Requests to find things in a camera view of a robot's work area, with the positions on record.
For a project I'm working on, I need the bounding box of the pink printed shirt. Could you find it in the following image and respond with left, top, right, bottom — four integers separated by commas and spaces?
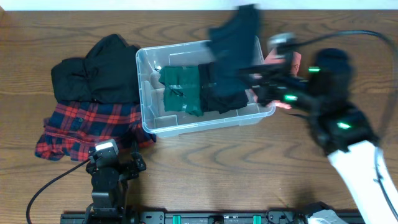
264, 49, 302, 110

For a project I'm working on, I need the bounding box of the navy garment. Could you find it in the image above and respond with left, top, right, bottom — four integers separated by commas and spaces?
207, 4, 259, 96

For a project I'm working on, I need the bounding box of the black garment with tape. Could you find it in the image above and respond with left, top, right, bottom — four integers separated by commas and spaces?
198, 62, 249, 114

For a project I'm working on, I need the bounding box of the dark green garment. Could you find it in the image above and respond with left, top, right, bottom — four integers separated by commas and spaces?
159, 66, 203, 116

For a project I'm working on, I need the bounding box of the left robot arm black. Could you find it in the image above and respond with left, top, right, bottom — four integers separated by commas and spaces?
86, 139, 146, 221

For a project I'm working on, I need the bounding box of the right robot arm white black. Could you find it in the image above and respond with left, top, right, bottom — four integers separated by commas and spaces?
239, 49, 397, 223

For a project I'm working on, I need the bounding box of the clear plastic storage bin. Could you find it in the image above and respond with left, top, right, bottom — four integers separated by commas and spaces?
136, 40, 276, 138

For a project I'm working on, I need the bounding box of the red navy plaid shirt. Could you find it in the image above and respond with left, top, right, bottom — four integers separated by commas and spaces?
35, 101, 156, 161

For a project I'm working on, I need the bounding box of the black garment left pile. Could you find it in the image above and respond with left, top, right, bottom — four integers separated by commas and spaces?
51, 34, 140, 104

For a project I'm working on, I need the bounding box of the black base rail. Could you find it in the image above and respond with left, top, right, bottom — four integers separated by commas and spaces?
60, 202, 364, 224

